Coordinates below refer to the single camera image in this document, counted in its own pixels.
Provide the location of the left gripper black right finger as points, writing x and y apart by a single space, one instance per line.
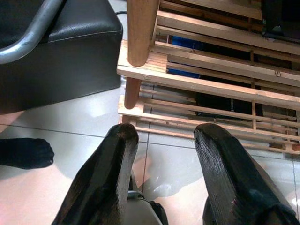
234 178

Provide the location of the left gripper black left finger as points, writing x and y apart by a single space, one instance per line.
103 178

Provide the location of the grey robot foot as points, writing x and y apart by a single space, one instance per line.
140 211

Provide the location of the wooden slatted rack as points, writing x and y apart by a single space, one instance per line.
211 86

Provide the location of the black leather chair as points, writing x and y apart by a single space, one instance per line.
70 65

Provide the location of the blue item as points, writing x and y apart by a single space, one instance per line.
185 44

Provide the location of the silver metal chair armrest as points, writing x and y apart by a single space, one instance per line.
30 35

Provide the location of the black bag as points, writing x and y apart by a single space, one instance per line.
281 18

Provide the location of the round wooden post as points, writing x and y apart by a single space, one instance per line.
138 35

